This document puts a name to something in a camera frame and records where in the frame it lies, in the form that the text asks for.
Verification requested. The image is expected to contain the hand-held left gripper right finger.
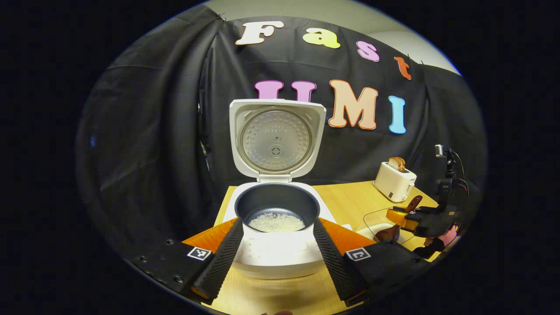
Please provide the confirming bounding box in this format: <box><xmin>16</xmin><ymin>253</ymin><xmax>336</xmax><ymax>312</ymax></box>
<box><xmin>312</xmin><ymin>217</ymin><xmax>432</xmax><ymax>307</ymax></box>

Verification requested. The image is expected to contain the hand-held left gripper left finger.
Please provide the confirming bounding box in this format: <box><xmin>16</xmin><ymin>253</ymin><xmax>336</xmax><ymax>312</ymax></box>
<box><xmin>126</xmin><ymin>217</ymin><xmax>245</xmax><ymax>306</ymax></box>

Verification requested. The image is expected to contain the brown wooden spoon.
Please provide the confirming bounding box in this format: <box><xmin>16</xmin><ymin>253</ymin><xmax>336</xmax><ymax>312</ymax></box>
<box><xmin>375</xmin><ymin>195</ymin><xmax>424</xmax><ymax>243</ymax></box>

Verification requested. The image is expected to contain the clear-lidded rice box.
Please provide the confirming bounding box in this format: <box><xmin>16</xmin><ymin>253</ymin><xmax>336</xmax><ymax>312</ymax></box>
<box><xmin>363</xmin><ymin>206</ymin><xmax>423</xmax><ymax>245</ymax></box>

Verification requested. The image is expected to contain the heap of white rice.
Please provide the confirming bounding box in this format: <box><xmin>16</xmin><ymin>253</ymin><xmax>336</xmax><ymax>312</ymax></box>
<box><xmin>248</xmin><ymin>212</ymin><xmax>306</xmax><ymax>233</ymax></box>

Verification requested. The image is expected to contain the white rice cooker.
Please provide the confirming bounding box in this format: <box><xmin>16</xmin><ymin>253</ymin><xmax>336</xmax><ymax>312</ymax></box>
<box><xmin>223</xmin><ymin>99</ymin><xmax>350</xmax><ymax>279</ymax></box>

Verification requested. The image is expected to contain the white toaster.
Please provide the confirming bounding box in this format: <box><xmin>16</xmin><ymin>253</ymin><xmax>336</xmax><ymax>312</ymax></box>
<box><xmin>373</xmin><ymin>161</ymin><xmax>417</xmax><ymax>203</ymax></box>

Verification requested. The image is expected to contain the black backdrop cloth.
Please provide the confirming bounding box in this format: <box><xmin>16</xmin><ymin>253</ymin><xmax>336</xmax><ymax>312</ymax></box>
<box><xmin>77</xmin><ymin>4</ymin><xmax>487</xmax><ymax>259</ymax></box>

